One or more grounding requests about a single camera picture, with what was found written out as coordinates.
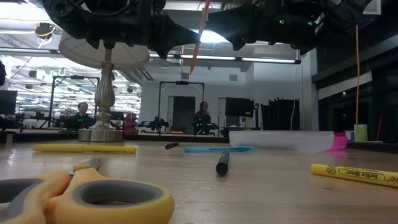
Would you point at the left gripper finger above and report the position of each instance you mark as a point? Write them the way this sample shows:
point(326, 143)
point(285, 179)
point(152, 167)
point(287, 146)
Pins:
point(171, 34)

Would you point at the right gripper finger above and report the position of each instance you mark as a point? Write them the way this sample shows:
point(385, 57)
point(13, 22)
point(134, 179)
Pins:
point(239, 25)

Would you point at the orange pencil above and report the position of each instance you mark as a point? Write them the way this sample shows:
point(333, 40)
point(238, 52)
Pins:
point(196, 49)

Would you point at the black pen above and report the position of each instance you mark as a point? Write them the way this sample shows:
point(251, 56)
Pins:
point(223, 163)
point(171, 145)

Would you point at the pink lid clear pencil box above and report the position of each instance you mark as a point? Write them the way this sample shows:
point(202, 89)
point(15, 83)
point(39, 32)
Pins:
point(280, 140)

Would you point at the blue pen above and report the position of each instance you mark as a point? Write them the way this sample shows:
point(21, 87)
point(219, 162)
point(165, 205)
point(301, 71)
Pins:
point(217, 149)

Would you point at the plain yellow highlighter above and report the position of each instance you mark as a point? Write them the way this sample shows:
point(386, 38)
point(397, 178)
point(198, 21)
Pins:
point(84, 148)

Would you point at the yellow brite liner highlighter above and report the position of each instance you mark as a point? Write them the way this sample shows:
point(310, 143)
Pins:
point(351, 174)

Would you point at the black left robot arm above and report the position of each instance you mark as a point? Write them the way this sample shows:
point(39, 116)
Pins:
point(62, 12)

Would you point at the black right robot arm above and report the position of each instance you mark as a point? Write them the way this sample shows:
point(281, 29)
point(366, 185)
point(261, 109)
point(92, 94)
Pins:
point(339, 12)

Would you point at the overhead light bar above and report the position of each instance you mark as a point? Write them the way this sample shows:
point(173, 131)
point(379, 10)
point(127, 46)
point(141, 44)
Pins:
point(217, 58)

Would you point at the white shade silver table lamp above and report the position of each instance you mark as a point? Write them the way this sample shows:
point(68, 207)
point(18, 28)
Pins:
point(104, 93)

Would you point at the black monitor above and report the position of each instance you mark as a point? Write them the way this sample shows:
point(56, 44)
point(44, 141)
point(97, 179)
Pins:
point(239, 107)

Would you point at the person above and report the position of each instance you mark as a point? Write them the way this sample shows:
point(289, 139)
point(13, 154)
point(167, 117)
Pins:
point(82, 118)
point(202, 118)

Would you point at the black folded panels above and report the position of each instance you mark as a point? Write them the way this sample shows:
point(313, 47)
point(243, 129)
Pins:
point(280, 113)

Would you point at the pink background object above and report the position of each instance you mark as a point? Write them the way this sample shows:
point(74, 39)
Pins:
point(130, 123)

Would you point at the green white cup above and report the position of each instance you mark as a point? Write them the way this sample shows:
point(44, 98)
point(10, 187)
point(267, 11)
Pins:
point(360, 133)

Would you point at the black television screen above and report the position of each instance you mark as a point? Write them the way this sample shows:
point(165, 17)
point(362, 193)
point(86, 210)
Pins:
point(7, 102)

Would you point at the distant black rig frame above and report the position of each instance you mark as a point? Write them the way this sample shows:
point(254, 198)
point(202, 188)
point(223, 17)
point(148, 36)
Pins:
point(76, 77)
point(182, 82)

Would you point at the black aluminium table frame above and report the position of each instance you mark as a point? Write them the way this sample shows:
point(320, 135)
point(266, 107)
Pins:
point(149, 137)

